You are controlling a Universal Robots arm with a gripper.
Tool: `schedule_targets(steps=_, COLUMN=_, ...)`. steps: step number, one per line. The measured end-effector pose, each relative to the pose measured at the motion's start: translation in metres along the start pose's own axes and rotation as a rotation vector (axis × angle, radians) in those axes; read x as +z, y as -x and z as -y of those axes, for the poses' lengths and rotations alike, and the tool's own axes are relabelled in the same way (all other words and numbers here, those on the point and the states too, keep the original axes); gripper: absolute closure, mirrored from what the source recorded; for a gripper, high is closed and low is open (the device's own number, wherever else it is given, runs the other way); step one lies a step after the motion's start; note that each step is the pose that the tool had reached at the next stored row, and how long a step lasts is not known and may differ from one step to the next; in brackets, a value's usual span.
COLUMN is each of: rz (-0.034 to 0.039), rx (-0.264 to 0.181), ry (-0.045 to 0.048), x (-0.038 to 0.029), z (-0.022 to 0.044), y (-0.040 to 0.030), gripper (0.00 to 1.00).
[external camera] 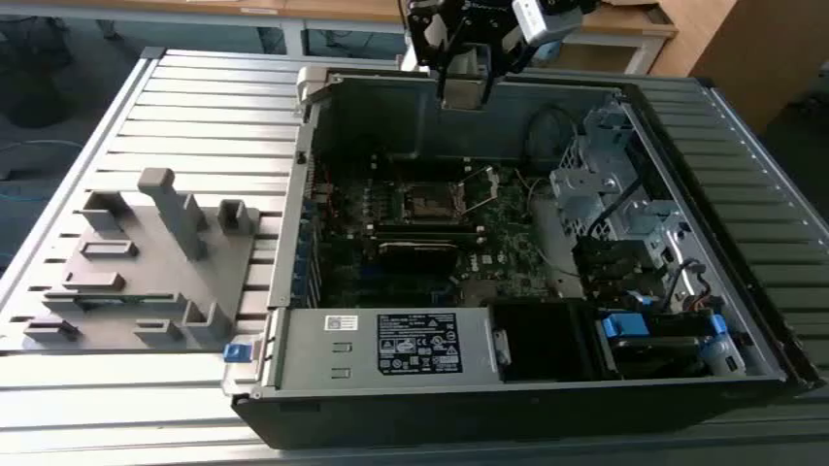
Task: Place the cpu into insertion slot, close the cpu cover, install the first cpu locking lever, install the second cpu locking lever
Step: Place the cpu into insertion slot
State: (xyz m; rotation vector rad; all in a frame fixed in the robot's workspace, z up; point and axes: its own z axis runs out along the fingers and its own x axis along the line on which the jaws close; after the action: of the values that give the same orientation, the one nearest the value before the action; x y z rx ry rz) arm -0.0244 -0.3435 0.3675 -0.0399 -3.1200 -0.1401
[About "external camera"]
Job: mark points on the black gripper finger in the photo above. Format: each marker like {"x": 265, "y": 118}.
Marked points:
{"x": 512, "y": 53}
{"x": 436, "y": 51}

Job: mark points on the silver CPU green substrate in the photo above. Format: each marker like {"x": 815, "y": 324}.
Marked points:
{"x": 465, "y": 94}

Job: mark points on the wooden desk white legs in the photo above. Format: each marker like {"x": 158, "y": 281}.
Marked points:
{"x": 162, "y": 5}
{"x": 623, "y": 28}

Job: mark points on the grey case latch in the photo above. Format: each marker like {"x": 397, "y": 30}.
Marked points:
{"x": 312, "y": 82}

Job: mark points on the silver drive cage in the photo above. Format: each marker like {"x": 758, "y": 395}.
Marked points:
{"x": 577, "y": 187}

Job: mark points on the green motherboard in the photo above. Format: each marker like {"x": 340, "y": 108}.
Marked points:
{"x": 512, "y": 242}

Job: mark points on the wooden cabinet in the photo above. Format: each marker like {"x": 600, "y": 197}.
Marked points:
{"x": 764, "y": 48}

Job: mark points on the black expansion card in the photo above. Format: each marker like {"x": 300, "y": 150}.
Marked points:
{"x": 414, "y": 259}

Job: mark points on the brown chipset heatsink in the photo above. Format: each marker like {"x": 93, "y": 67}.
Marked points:
{"x": 480, "y": 290}

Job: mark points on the hard disk in blue carrier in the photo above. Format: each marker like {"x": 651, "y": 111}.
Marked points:
{"x": 625, "y": 325}

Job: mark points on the grey parts rack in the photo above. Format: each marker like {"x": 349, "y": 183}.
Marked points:
{"x": 162, "y": 272}

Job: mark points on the black office chair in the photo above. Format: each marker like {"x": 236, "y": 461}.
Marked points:
{"x": 35, "y": 102}

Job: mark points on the grey power supply unit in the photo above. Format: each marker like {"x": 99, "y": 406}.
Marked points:
{"x": 312, "y": 359}

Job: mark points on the blue case latch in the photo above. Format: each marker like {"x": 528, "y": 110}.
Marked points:
{"x": 237, "y": 353}

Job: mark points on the green RAM stick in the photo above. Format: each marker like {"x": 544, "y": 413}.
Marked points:
{"x": 107, "y": 301}

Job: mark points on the black and grey PC case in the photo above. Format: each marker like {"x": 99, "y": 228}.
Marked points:
{"x": 519, "y": 422}

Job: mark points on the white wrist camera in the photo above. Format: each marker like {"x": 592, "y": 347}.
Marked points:
{"x": 535, "y": 22}

